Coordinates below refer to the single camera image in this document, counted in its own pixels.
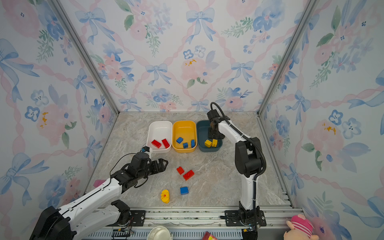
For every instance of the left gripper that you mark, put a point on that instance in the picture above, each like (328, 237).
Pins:
(162, 167)

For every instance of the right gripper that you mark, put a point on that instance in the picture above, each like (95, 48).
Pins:
(210, 136)

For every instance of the yellow lego brick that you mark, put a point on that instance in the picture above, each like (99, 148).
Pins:
(214, 143)

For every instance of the yellow lego brick cube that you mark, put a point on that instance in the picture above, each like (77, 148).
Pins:
(208, 143)

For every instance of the long red lego brick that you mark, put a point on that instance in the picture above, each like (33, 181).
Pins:
(156, 144)

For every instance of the small red lego brick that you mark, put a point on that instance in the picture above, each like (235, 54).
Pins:
(180, 170)

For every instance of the yellow plastic container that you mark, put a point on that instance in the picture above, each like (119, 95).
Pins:
(188, 131)

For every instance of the yellow duck lego piece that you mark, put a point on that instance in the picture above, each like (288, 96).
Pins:
(165, 196)

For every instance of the white plastic container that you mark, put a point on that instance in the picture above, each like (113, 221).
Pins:
(160, 130)

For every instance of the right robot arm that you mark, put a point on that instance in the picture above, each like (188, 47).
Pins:
(250, 163)

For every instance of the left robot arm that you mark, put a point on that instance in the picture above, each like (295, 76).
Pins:
(100, 207)

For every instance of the pink lego brick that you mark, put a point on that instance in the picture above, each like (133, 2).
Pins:
(97, 183)

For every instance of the white bowl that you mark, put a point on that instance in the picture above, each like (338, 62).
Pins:
(160, 233)

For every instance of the red packet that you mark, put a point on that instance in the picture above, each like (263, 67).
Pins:
(209, 236)

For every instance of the pink plush toy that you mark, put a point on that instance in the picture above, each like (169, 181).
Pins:
(300, 229)

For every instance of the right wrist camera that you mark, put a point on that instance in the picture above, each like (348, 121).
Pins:
(213, 115)

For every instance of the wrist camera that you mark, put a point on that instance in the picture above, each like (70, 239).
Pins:
(213, 115)
(146, 150)

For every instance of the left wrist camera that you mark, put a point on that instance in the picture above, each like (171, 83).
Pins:
(146, 150)

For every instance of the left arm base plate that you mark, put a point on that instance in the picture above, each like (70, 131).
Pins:
(133, 218)

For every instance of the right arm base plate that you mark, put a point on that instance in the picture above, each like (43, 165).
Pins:
(238, 218)

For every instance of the aluminium mounting rail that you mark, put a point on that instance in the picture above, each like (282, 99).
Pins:
(275, 217)

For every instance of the right aluminium corner post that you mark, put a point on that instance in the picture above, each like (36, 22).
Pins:
(291, 47)

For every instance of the aluminium corner post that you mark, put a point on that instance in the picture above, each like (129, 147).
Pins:
(291, 47)
(85, 56)

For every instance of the left aluminium corner post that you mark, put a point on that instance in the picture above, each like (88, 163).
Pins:
(85, 56)

